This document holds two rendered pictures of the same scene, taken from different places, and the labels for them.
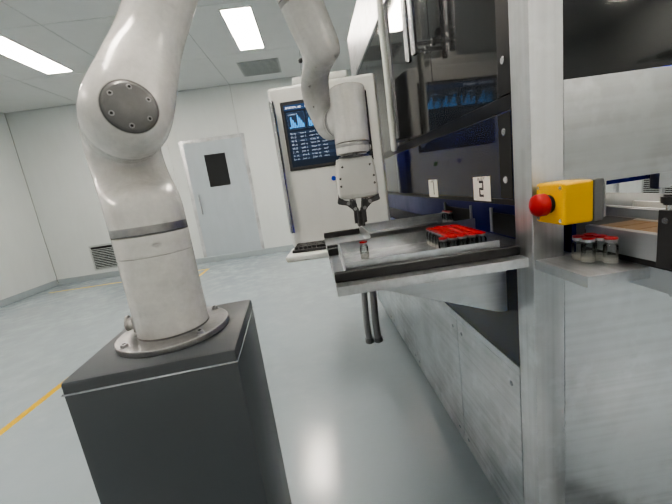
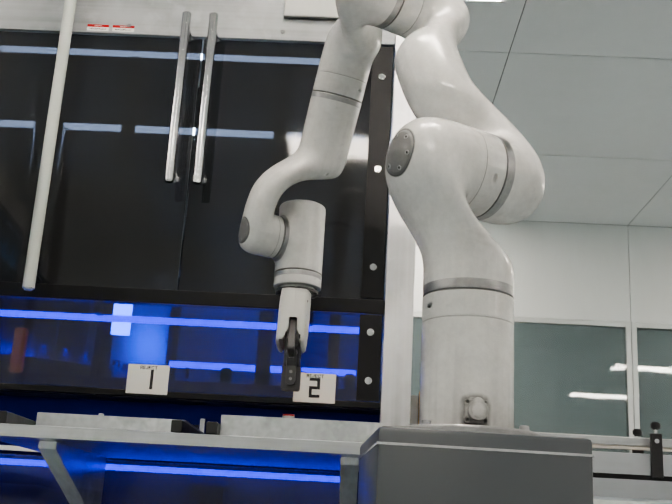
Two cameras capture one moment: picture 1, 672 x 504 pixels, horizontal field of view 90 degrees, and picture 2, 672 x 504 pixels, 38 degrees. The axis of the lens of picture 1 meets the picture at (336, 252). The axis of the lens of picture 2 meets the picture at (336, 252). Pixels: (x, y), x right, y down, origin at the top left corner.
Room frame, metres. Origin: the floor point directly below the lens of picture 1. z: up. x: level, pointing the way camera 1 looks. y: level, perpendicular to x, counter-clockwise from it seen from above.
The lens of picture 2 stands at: (0.67, 1.57, 0.74)
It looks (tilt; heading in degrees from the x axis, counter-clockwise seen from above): 16 degrees up; 274
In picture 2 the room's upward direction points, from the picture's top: 3 degrees clockwise
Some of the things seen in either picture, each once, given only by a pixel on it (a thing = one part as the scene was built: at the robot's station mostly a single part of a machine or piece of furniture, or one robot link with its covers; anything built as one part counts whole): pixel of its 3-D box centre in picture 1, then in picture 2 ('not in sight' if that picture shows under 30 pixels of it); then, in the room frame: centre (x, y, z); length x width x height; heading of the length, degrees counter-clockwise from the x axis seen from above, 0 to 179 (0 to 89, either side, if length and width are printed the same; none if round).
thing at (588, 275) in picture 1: (595, 266); not in sight; (0.58, -0.47, 0.87); 0.14 x 0.13 x 0.02; 93
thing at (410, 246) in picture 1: (407, 248); (306, 439); (0.83, -0.18, 0.90); 0.34 x 0.26 x 0.04; 92
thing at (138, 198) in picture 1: (131, 164); (450, 208); (0.61, 0.33, 1.16); 0.19 x 0.12 x 0.24; 35
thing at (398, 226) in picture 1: (411, 226); (131, 435); (1.18, -0.28, 0.90); 0.34 x 0.26 x 0.04; 93
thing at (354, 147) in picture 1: (354, 149); (297, 283); (0.86, -0.08, 1.16); 0.09 x 0.08 x 0.03; 93
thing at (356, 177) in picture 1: (355, 175); (295, 317); (0.86, -0.08, 1.10); 0.10 x 0.07 x 0.11; 93
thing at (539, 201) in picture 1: (542, 204); not in sight; (0.59, -0.38, 0.99); 0.04 x 0.04 x 0.04; 3
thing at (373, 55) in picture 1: (379, 96); not in sight; (1.92, -0.35, 1.51); 0.49 x 0.01 x 0.59; 3
